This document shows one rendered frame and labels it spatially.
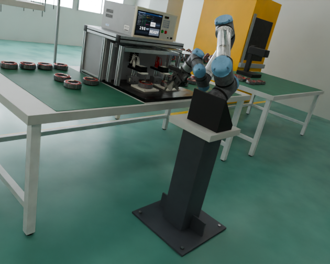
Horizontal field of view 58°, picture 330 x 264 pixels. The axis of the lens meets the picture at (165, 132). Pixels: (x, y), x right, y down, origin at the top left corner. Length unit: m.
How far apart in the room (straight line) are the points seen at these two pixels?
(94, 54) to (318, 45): 5.55
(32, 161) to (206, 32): 5.01
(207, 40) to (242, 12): 0.84
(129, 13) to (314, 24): 5.45
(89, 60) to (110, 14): 0.38
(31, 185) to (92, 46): 1.16
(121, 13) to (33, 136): 1.18
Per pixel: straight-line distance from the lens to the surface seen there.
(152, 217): 2.15
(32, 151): 1.65
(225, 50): 1.89
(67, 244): 1.90
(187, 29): 8.88
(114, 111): 1.79
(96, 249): 1.88
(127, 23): 2.31
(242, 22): 5.82
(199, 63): 1.86
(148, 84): 2.21
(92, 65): 2.41
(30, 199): 1.80
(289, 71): 7.35
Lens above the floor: 1.29
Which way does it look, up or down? 21 degrees down
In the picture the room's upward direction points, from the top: 12 degrees clockwise
